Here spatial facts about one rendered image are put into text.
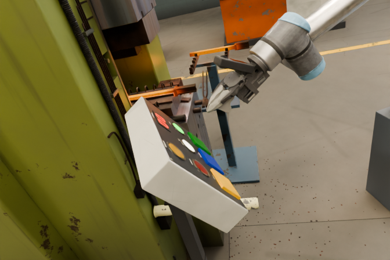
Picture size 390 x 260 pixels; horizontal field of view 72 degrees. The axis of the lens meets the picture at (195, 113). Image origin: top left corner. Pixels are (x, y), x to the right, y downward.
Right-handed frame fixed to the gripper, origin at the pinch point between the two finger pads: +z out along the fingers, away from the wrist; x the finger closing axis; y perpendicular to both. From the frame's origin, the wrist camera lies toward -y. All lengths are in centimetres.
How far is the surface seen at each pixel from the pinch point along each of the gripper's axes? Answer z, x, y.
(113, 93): 19.9, 23.6, -17.6
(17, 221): 82, 22, -13
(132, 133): 17.7, -6.7, -15.7
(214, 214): 16.1, -27.0, 4.0
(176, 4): -125, 783, 162
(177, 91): 6.5, 45.3, 10.6
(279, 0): -178, 313, 162
